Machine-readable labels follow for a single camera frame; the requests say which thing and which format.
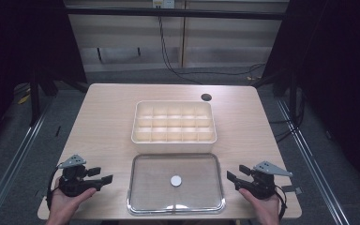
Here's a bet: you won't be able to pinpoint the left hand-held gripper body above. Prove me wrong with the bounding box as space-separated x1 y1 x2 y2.
56 154 103 198

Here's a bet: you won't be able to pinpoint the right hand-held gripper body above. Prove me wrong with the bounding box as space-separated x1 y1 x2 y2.
234 160 294 201

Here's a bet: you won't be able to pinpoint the person's right hand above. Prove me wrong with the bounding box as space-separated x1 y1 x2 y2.
237 187 281 225

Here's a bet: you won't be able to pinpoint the person's left hand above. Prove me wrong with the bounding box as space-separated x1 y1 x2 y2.
44 177 98 225

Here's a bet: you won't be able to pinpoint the grey tape strip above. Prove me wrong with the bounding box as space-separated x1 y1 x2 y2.
280 186 304 195

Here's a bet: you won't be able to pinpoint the clear lid with white knob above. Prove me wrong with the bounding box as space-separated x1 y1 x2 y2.
126 152 227 217

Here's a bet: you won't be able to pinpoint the white divided storage box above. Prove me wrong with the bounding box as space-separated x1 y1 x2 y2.
130 99 218 155

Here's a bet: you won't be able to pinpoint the black metal stand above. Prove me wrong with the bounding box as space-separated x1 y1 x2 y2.
28 69 42 128

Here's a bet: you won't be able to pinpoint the yellow floor object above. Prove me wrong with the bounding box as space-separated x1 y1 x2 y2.
17 93 32 105

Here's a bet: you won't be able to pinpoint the dark curtain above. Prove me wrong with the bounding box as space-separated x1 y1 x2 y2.
0 0 88 158
261 0 360 191

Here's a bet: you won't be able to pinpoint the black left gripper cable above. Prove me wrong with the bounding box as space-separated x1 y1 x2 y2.
45 167 60 211

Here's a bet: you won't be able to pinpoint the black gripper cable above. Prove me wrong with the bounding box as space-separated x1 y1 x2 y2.
275 185 289 221
45 167 60 211

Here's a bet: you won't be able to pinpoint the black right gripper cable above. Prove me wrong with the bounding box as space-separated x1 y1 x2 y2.
275 185 289 221

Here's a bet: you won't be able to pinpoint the metal floor rail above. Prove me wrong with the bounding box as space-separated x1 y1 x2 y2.
0 101 54 225
276 97 353 225

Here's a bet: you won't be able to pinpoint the black floor cables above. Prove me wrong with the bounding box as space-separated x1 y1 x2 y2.
268 90 306 144

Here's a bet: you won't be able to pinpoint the black hanging wall cable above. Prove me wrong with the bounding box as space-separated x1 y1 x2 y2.
157 15 267 85

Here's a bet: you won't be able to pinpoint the black horizontal frame bar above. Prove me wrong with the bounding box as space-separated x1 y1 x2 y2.
65 7 288 22

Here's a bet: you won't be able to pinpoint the white wall socket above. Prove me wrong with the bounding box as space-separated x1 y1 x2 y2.
151 0 176 9

